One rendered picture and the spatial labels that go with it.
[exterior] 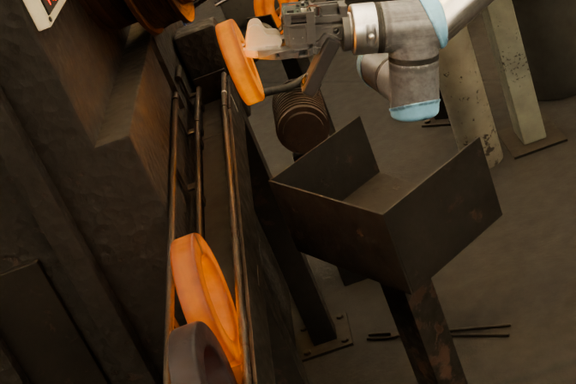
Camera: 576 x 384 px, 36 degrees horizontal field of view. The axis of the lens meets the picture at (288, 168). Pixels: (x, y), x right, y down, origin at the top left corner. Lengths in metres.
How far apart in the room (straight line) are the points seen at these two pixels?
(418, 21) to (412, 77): 0.10
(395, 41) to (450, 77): 0.97
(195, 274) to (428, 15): 0.68
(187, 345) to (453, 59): 1.65
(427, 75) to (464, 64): 0.92
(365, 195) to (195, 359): 0.59
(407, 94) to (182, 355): 0.78
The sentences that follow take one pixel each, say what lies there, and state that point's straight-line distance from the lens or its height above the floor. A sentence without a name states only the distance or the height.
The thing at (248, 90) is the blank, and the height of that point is 0.80.
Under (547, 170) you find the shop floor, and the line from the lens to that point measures 2.60.
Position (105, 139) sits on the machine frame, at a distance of 1.38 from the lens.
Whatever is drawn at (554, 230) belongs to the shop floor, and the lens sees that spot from 2.35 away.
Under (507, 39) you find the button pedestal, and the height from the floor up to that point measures 0.34.
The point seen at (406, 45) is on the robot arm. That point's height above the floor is 0.76.
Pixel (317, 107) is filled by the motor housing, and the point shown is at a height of 0.51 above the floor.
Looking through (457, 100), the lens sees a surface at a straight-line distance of 2.57.
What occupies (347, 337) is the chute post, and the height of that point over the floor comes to 0.02.
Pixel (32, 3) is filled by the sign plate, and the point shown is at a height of 1.10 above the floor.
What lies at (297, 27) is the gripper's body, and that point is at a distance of 1.56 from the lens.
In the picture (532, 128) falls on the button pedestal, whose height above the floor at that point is 0.05.
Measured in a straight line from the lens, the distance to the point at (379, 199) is 1.47.
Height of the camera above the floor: 1.32
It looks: 25 degrees down
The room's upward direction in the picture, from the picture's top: 22 degrees counter-clockwise
